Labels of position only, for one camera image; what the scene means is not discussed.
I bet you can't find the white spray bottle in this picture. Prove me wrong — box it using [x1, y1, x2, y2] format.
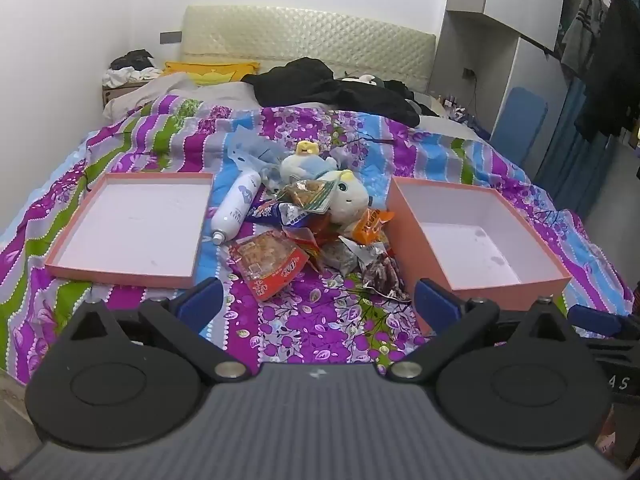
[210, 170, 263, 246]

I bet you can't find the dark purple snack packet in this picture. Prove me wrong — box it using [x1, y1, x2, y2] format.
[359, 252, 412, 305]

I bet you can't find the cream quilted headboard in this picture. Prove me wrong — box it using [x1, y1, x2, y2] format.
[180, 5, 437, 95]

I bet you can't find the black clothing heap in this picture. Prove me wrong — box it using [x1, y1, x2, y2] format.
[241, 57, 421, 128]

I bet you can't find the cluster of small bottles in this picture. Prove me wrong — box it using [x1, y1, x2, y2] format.
[437, 91, 468, 113]

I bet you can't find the blue curtain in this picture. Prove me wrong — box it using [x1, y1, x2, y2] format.
[535, 77, 608, 218]

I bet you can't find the clear packet of brown snacks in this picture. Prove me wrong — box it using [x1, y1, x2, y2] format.
[324, 236, 373, 277]

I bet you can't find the black hanging jacket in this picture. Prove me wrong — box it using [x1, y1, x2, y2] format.
[575, 0, 640, 141]

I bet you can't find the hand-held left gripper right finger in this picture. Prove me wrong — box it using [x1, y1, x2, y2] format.
[387, 277, 586, 383]

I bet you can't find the red clear snack packet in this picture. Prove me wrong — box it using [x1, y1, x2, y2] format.
[229, 230, 321, 302]

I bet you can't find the shallow pink box lid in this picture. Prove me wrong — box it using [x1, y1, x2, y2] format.
[44, 172, 216, 290]

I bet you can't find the yellow pillow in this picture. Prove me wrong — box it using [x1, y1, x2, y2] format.
[162, 61, 261, 86]

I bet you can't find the blue padded board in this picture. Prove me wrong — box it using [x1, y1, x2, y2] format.
[489, 86, 549, 168]

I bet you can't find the large white blue plush toy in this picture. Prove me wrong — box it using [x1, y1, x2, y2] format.
[320, 170, 372, 224]

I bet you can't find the grey blanket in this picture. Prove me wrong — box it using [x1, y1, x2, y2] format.
[102, 72, 261, 121]

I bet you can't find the grey striped hanging sweater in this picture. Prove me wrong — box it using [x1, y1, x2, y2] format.
[560, 0, 608, 78]

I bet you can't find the white tall cabinet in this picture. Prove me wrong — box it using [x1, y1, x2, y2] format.
[492, 35, 571, 176]

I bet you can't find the brown cardboard box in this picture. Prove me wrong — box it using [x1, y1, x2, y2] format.
[102, 80, 151, 108]

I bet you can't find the purple floral striped quilt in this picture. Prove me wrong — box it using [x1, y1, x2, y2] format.
[0, 92, 636, 386]

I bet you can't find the deep pink cardboard box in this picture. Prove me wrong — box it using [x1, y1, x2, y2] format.
[385, 176, 573, 326]

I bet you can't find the grey bed sheet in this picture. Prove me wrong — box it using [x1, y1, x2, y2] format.
[417, 110, 493, 143]

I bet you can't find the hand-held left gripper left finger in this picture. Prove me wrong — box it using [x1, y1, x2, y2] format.
[52, 276, 253, 383]

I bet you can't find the light blue plastic bag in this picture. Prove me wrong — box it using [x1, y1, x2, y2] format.
[227, 126, 286, 183]

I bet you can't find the small white blue plush toy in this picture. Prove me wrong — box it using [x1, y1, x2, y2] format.
[280, 141, 338, 181]

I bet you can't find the black and white clothes pile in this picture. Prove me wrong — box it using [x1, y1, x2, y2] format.
[102, 50, 163, 88]

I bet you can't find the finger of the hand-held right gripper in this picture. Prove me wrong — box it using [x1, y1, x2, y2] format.
[567, 305, 640, 334]

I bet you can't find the orange snack packet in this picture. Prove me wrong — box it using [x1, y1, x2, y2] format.
[350, 208, 396, 247]

